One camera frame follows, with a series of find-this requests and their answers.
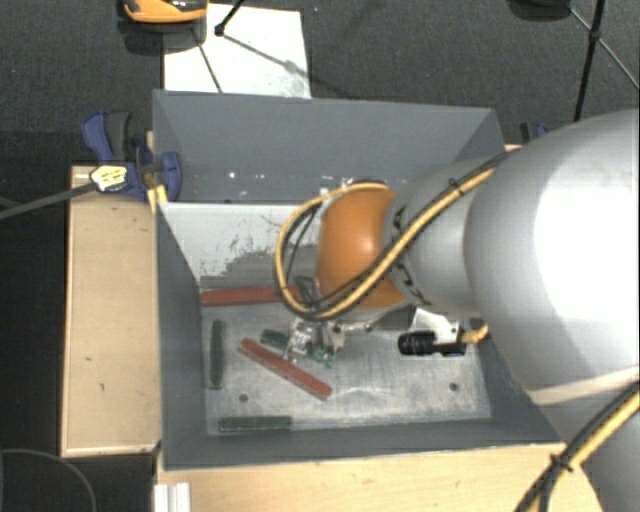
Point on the dark green flat block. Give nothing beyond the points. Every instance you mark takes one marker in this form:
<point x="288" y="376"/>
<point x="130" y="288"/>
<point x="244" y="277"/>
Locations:
<point x="255" y="423"/>
<point x="274" y="337"/>
<point x="216" y="355"/>

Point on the red-brown flat block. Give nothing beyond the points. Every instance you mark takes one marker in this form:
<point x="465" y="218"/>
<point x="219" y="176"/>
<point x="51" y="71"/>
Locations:
<point x="285" y="369"/>
<point x="235" y="296"/>

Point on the grey metal bin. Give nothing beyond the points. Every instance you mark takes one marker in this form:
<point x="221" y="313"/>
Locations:
<point x="380" y="390"/>

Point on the pale wood board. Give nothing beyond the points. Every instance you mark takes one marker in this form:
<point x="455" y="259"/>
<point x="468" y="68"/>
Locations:
<point x="110" y="310"/>

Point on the black cylinder on white bracket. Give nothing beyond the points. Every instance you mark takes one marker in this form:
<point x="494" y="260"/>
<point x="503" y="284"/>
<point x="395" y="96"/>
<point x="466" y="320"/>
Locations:
<point x="417" y="343"/>

